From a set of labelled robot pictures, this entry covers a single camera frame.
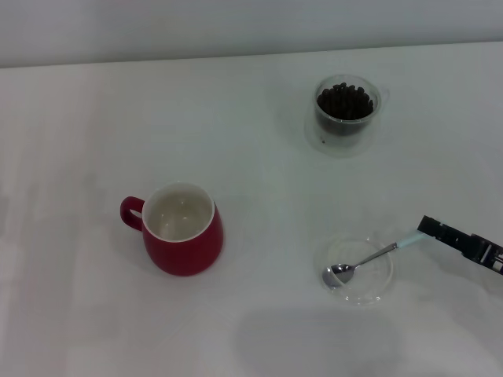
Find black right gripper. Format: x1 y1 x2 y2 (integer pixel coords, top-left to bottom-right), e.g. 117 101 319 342
417 214 503 276

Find blue-handled metal spoon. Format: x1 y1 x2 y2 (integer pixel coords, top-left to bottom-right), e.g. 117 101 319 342
321 229 429 290

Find red ceramic mug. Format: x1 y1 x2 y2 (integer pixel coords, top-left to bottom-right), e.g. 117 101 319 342
119 181 225 277

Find pile of coffee beans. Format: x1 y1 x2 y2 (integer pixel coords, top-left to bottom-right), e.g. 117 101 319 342
316 82 375 134

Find clear glass saucer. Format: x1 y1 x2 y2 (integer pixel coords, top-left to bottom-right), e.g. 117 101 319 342
313 234 395 306

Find double-wall glass cup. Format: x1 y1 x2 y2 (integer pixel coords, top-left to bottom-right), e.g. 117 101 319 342
304 73 391 158

